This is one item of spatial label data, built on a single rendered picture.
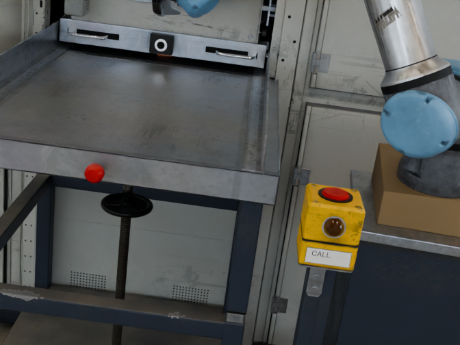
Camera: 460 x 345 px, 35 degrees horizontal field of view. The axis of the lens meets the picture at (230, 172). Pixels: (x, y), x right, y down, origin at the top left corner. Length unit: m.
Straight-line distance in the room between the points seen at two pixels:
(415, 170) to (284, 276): 0.79
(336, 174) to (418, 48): 0.81
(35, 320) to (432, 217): 1.11
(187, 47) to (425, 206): 0.83
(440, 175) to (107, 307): 0.66
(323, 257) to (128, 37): 1.05
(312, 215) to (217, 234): 1.04
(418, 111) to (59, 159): 0.60
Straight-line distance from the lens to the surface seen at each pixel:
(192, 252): 2.07
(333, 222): 1.00
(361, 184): 1.53
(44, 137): 1.30
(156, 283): 2.13
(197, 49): 1.91
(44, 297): 1.43
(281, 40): 1.86
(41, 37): 1.83
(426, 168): 1.35
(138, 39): 1.92
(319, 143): 1.91
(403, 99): 1.17
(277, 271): 2.08
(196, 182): 1.24
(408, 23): 1.19
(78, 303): 1.42
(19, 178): 2.09
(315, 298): 1.10
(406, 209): 1.35
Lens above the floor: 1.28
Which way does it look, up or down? 21 degrees down
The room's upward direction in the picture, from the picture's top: 8 degrees clockwise
